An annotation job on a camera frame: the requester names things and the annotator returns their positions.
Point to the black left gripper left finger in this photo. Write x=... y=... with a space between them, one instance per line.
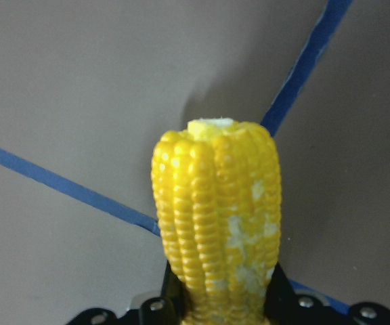
x=169 y=306

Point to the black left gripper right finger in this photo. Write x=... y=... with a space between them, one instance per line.
x=285 y=305

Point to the yellow corn cob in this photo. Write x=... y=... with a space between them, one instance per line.
x=218 y=193

